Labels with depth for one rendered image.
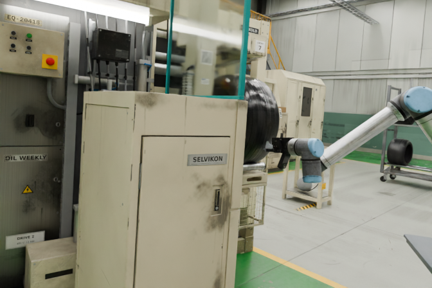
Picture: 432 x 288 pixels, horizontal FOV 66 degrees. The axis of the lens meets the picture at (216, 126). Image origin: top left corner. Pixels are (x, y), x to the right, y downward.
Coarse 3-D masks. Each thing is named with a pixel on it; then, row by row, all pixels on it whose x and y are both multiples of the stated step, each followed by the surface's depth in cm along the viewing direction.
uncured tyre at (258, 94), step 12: (252, 84) 190; (264, 84) 197; (252, 96) 182; (264, 96) 188; (252, 108) 180; (264, 108) 185; (276, 108) 191; (252, 120) 179; (264, 120) 184; (276, 120) 189; (252, 132) 180; (264, 132) 185; (276, 132) 191; (252, 144) 183; (264, 144) 188; (252, 156) 191; (264, 156) 198
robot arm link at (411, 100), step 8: (416, 88) 144; (424, 88) 143; (400, 96) 157; (408, 96) 145; (416, 96) 143; (424, 96) 142; (400, 104) 156; (408, 104) 144; (416, 104) 143; (424, 104) 142; (416, 112) 145; (424, 112) 143; (416, 120) 147; (424, 120) 144; (424, 128) 146
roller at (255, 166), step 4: (244, 164) 195; (248, 164) 196; (252, 164) 198; (256, 164) 200; (260, 164) 201; (264, 164) 203; (244, 168) 194; (248, 168) 195; (252, 168) 197; (256, 168) 199; (260, 168) 201; (264, 168) 204
